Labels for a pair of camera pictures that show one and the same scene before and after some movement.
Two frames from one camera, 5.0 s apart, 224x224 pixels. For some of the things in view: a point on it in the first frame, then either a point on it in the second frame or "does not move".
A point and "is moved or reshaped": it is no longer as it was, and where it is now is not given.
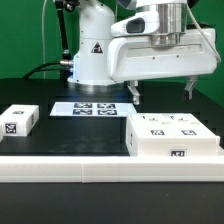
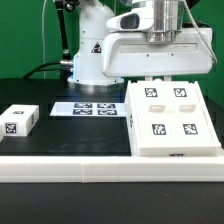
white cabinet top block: [18, 120] does not move
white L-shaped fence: [114, 169] does not move
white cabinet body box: [169, 135] is moved or reshaped
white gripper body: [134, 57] does not move
